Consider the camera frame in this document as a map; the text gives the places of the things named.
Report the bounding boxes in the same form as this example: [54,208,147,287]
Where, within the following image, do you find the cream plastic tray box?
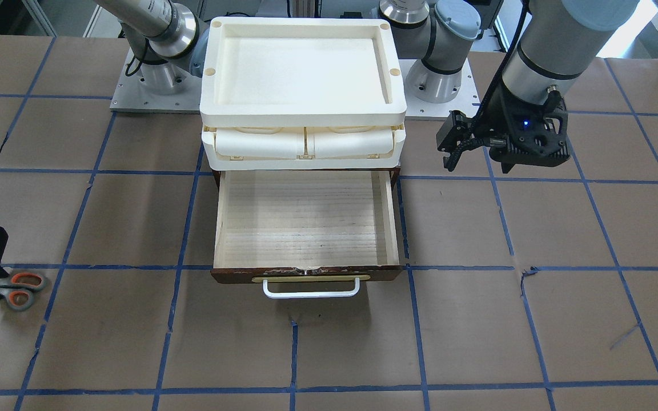
[199,17,407,171]

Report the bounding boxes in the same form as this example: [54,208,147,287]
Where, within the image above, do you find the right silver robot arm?
[0,1,208,311]

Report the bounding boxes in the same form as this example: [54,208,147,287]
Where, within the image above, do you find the orange grey handled scissors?
[0,272,48,312]

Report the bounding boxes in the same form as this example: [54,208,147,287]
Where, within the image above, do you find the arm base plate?
[400,59,482,120]
[110,63,202,114]

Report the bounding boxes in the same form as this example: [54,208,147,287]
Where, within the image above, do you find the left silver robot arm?
[436,1,638,174]

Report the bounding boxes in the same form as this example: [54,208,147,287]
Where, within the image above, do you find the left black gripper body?
[436,91,570,167]

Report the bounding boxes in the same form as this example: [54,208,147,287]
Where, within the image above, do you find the wooden drawer with white handle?
[211,167,402,299]

